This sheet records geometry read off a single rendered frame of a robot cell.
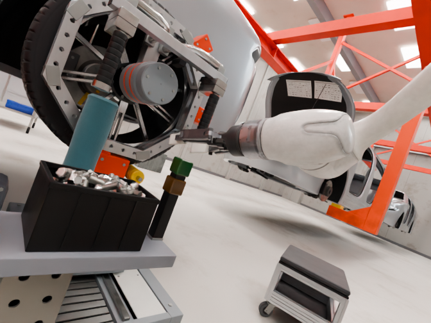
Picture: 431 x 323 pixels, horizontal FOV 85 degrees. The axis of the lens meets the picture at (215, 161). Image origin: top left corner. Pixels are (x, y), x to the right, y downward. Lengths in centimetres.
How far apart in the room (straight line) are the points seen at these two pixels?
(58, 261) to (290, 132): 44
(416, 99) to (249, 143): 31
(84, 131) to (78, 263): 39
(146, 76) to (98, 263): 52
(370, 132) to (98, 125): 69
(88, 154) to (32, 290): 37
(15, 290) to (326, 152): 56
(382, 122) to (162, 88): 60
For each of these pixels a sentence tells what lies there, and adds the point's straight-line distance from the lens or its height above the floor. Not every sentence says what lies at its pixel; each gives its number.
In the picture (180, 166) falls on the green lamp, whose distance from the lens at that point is 57.
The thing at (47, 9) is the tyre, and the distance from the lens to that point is 97.
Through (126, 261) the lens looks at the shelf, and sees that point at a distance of 53.
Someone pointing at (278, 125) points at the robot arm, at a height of 79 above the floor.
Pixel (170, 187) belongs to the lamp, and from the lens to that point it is 58.
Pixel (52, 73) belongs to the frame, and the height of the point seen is 75.
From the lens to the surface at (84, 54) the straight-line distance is 137.
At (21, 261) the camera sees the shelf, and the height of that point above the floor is 45.
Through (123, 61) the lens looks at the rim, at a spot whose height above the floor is 91.
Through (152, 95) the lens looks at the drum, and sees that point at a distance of 79.
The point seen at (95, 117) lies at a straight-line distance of 76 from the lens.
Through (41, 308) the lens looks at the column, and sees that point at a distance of 58.
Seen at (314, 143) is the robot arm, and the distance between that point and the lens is 44.
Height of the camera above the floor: 68
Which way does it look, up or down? level
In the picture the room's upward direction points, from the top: 21 degrees clockwise
